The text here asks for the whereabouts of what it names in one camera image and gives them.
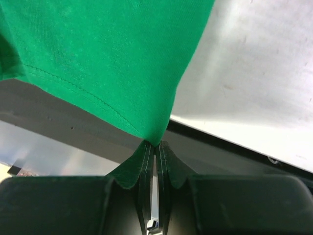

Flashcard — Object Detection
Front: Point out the green t shirt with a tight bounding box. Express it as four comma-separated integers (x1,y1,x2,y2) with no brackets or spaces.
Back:
0,0,216,145

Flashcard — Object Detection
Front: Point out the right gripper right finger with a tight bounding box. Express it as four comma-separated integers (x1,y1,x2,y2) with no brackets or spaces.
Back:
155,141,313,235

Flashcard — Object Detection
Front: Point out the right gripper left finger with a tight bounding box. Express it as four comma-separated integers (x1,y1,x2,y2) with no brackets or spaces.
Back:
0,141,154,235

